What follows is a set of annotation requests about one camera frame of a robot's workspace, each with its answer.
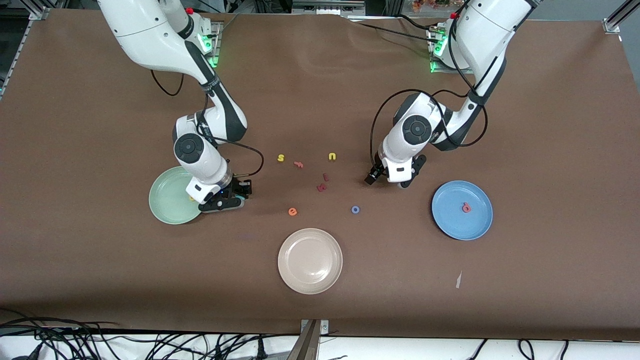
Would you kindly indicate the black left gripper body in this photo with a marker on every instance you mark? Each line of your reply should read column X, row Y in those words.
column 378, row 169

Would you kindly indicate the pink foam letter p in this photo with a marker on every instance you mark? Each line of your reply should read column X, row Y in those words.
column 466, row 208

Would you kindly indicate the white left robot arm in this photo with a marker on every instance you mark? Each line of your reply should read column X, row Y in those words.
column 480, row 30

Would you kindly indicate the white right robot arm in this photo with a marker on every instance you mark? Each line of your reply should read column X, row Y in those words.
column 150, row 35

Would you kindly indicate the dark red foam letter k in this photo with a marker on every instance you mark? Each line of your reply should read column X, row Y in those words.
column 322, row 188

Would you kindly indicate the green plate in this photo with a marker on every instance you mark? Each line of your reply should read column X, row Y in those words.
column 167, row 200

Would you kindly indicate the blue plate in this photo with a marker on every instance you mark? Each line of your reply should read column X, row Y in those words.
column 462, row 220

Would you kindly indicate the beige plate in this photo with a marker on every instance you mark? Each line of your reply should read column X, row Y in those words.
column 310, row 261

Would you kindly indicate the white paper scrap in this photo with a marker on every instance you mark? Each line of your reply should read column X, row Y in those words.
column 458, row 280

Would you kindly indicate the grey box behind table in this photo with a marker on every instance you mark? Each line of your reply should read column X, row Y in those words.
column 327, row 6

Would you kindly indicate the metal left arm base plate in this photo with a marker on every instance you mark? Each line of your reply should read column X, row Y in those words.
column 436, row 67

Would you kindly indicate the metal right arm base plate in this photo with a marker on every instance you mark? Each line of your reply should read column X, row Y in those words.
column 216, row 45

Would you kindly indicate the metal bracket at table edge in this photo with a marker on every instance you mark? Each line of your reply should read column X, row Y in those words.
column 307, row 345

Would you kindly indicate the aluminium frame profile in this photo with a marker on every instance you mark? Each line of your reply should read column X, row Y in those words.
column 620, row 17

